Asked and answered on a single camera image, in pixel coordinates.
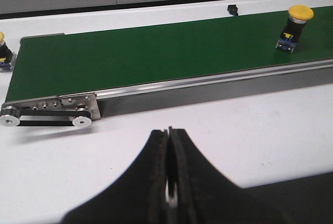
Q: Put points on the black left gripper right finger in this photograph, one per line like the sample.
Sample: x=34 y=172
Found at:
x=210 y=197

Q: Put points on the yellow push button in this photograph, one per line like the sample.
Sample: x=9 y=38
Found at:
x=8 y=58

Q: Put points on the aluminium conveyor side rail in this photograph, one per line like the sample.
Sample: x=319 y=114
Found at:
x=211 y=79

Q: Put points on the yellow push button corner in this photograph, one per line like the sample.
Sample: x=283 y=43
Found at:
x=298 y=17

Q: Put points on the steel motor mount plate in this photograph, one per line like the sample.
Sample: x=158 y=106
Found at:
x=46 y=106

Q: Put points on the black drive belt with pulleys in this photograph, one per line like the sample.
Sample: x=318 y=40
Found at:
x=13 y=117

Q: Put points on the green conveyor belt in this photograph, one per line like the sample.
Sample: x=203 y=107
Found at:
x=68 y=64

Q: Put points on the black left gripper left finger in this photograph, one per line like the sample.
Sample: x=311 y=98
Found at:
x=137 y=196

